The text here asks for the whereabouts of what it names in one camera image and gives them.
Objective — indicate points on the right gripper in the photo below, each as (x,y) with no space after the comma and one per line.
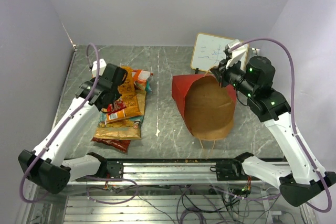
(221,72)

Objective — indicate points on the red paper bag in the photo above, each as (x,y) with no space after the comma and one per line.
(207,111)

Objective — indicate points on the teal snack packet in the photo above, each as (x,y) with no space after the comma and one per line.
(147,86)

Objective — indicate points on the orange skittles packet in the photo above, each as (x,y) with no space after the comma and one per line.
(139,78)

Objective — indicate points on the orange kettle chips bag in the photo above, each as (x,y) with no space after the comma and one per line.
(129,97)

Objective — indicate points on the brown snack packet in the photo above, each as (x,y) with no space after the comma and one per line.
(125,129)

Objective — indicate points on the small red snack packet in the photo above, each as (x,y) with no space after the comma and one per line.
(116,106)

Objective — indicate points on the red doritos chip bag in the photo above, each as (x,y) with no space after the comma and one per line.
(120,145)

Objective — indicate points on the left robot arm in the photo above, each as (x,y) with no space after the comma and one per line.
(46,165)

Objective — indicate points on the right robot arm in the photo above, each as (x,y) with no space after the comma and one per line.
(305,177)

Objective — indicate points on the small whiteboard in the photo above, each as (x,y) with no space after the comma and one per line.
(209,51)

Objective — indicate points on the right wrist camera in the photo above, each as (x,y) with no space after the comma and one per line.
(235,51)

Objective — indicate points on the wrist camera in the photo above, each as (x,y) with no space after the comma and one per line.
(235,51)
(98,67)

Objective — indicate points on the aluminium frame rail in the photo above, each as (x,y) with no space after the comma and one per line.
(168,171)

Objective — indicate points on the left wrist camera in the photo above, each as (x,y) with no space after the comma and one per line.
(98,67)

